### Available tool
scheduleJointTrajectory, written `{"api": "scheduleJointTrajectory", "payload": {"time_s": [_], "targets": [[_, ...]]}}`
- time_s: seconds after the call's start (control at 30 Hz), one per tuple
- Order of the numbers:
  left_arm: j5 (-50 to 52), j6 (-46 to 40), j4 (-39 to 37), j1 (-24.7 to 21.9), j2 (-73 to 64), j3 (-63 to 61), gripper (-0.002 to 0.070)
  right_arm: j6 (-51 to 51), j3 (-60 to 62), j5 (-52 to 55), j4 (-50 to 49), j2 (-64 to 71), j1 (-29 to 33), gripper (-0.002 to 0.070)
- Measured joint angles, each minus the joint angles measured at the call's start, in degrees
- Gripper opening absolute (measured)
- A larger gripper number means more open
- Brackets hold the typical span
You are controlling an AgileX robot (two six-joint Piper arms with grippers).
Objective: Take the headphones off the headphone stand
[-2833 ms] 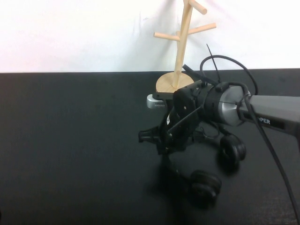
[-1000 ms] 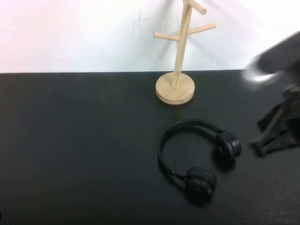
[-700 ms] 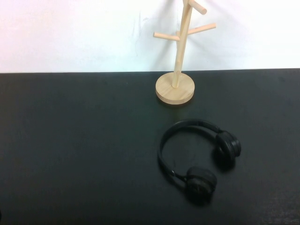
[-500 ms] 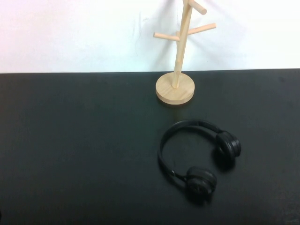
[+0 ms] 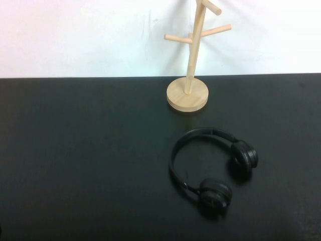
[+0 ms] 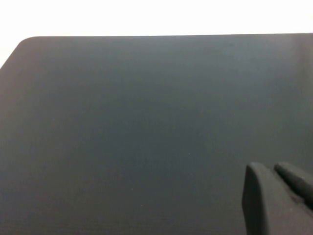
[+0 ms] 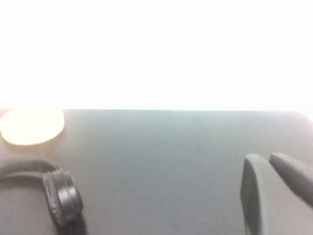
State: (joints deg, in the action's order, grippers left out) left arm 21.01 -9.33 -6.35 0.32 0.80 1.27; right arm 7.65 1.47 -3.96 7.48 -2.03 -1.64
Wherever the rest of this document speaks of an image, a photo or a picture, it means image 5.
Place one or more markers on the black over-ear headphones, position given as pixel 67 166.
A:
pixel 215 198

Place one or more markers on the wooden headphone stand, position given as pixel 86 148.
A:
pixel 186 100

